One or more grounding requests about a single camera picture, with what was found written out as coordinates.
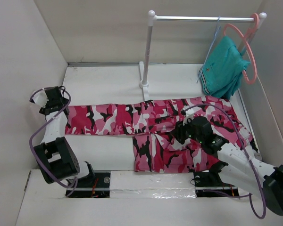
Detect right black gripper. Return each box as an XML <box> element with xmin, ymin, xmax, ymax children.
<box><xmin>169</xmin><ymin>116</ymin><xmax>203</xmax><ymax>144</ymax></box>

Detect pink camouflage trousers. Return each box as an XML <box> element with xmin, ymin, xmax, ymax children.
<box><xmin>65</xmin><ymin>97</ymin><xmax>255</xmax><ymax>173</ymax></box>

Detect blue wire hanger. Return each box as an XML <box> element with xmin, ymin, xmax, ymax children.
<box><xmin>196</xmin><ymin>16</ymin><xmax>221</xmax><ymax>83</ymax></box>

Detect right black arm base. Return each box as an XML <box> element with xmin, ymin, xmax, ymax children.
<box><xmin>190</xmin><ymin>170</ymin><xmax>239</xmax><ymax>198</ymax></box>

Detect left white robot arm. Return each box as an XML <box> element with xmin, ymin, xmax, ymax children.
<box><xmin>29</xmin><ymin>86</ymin><xmax>96</xmax><ymax>188</ymax></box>

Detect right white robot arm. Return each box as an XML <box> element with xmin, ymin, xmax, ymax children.
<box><xmin>171</xmin><ymin>116</ymin><xmax>283</xmax><ymax>216</ymax></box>

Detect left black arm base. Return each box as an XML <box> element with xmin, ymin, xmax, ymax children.
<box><xmin>65</xmin><ymin>171</ymin><xmax>111</xmax><ymax>198</ymax></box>

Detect pink plastic hanger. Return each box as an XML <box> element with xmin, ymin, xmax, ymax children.
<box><xmin>223</xmin><ymin>13</ymin><xmax>260</xmax><ymax>84</ymax></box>

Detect teal shorts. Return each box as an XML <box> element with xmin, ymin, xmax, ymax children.
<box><xmin>200</xmin><ymin>36</ymin><xmax>250</xmax><ymax>99</ymax></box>

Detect silver tape strip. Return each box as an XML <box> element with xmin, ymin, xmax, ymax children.
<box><xmin>109</xmin><ymin>170</ymin><xmax>196</xmax><ymax>199</ymax></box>

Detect white clothes rack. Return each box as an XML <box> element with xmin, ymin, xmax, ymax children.
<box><xmin>139</xmin><ymin>10</ymin><xmax>267</xmax><ymax>101</ymax></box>

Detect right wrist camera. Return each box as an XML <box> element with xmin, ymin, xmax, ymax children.
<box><xmin>183</xmin><ymin>108</ymin><xmax>195</xmax><ymax>125</ymax></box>

